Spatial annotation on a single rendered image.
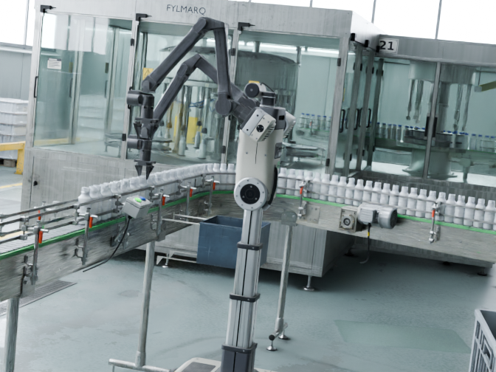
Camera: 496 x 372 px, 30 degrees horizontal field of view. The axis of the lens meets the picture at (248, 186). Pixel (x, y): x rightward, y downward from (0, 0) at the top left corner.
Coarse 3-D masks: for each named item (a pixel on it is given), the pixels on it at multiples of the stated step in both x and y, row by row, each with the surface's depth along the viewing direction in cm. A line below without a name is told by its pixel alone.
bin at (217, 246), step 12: (192, 216) 513; (216, 216) 513; (204, 228) 484; (216, 228) 482; (228, 228) 481; (240, 228) 479; (264, 228) 494; (204, 240) 485; (216, 240) 483; (228, 240) 481; (240, 240) 480; (264, 240) 498; (180, 252) 515; (204, 252) 485; (216, 252) 484; (228, 252) 482; (264, 252) 502; (216, 264) 484; (228, 264) 482
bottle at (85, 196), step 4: (84, 188) 409; (88, 188) 409; (84, 192) 409; (88, 192) 410; (80, 196) 409; (84, 196) 409; (88, 196) 410; (80, 200) 409; (84, 200) 408; (88, 200) 409; (88, 204) 409; (80, 208) 409; (84, 208) 409; (80, 212) 409; (84, 212) 409; (80, 216) 409; (80, 224) 410; (84, 224) 410
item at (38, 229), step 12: (180, 180) 520; (204, 180) 564; (180, 192) 521; (72, 204) 390; (120, 204) 434; (24, 216) 348; (84, 216) 389; (96, 216) 389; (0, 228) 351; (24, 228) 347; (36, 228) 345; (156, 228) 479; (24, 240) 348; (36, 240) 347; (84, 240) 391; (36, 252) 347; (84, 252) 391; (36, 264) 348; (84, 264) 392; (36, 276) 349
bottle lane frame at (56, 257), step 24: (144, 216) 470; (168, 216) 508; (48, 240) 370; (72, 240) 390; (96, 240) 415; (120, 240) 443; (144, 240) 475; (0, 264) 333; (24, 264) 351; (48, 264) 371; (72, 264) 393; (0, 288) 335
